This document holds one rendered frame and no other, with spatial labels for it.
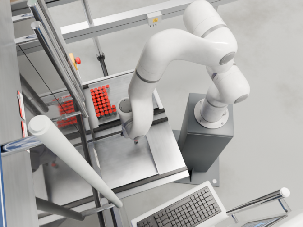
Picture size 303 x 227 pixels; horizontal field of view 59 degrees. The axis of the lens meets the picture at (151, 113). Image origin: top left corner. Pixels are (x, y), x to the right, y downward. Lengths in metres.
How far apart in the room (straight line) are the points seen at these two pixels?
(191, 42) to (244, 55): 2.18
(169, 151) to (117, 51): 1.68
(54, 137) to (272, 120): 2.40
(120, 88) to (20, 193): 1.22
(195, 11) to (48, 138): 0.63
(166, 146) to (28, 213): 1.06
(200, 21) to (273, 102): 1.98
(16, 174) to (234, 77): 0.93
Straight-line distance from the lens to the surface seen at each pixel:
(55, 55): 0.61
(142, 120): 0.95
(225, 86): 1.14
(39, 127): 0.32
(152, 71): 0.81
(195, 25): 0.83
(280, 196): 0.81
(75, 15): 3.28
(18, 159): 0.41
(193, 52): 0.78
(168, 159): 1.37
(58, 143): 0.35
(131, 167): 1.36
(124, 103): 1.02
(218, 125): 1.48
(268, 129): 2.58
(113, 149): 1.40
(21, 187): 0.40
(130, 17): 2.36
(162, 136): 1.41
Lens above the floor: 2.20
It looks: 64 degrees down
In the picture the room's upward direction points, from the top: 2 degrees counter-clockwise
